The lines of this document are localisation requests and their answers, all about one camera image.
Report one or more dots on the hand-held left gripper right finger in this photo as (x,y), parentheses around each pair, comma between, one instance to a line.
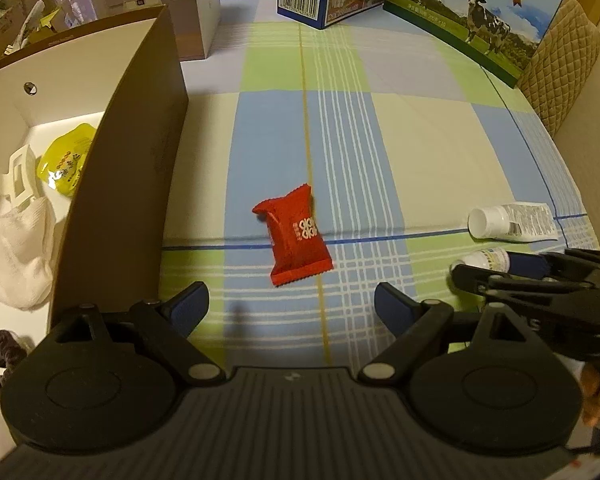
(392,305)

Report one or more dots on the white cloth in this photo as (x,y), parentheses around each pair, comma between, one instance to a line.
(22,255)

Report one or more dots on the small white bottle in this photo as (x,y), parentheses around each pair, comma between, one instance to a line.
(490,259)

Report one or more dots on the yellow snack packet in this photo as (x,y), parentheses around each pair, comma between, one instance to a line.
(67,160)

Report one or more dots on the person's right hand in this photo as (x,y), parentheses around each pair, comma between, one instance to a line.
(597,395)

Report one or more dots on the white hair clip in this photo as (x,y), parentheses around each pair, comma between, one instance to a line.
(17,170)

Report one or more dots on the brown storage box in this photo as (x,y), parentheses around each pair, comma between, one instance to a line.
(130,160)

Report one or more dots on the green milk carton box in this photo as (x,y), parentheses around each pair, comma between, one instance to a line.
(455,15)

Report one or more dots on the white plastic item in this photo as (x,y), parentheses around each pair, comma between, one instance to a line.
(30,22)

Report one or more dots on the plaid bed sheet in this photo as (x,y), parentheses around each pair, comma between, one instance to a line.
(380,135)

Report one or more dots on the white cream tube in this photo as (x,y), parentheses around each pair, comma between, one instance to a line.
(515,220)

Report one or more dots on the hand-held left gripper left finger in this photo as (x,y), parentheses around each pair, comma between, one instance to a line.
(190,305)

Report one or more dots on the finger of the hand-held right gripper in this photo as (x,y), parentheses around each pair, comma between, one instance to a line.
(527,264)
(480,280)

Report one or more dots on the brown cardboard box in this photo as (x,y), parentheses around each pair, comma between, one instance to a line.
(0,40)

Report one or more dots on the beige quilted cushion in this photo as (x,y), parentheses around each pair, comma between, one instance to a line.
(560,70)

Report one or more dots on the red snack packet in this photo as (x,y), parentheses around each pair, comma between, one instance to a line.
(297,240)

